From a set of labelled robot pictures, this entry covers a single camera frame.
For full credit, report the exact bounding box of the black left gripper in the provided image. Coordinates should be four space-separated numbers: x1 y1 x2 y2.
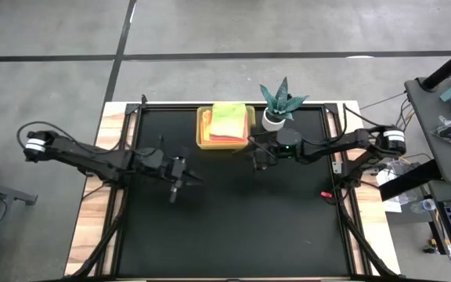
168 146 204 204

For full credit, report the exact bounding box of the pink microfiber towel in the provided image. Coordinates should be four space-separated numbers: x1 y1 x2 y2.
208 113 249 143

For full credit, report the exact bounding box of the green microfiber towel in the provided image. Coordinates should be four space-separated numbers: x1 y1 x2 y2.
209 102 248 139

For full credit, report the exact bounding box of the potted plant in white pot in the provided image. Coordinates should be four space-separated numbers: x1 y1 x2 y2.
259 76 311 133

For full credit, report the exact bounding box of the yellow-green plastic bin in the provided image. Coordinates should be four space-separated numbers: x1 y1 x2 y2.
196 104 257 150

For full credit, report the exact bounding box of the black table mat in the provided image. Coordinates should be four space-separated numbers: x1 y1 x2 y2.
115 104 352 277

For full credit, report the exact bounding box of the clear plastic bottle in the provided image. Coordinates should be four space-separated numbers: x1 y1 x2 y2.
410 198 437 215

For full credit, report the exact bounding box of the grey side desk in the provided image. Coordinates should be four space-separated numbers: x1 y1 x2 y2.
377 76 451 282

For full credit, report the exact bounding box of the small yellow black tool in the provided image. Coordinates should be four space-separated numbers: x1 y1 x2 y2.
423 238 440 254

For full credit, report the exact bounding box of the black pole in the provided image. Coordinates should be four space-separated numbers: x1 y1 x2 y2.
420 38 451 91

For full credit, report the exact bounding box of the black aluminium table frame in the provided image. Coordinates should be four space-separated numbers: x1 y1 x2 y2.
64 93 402 282

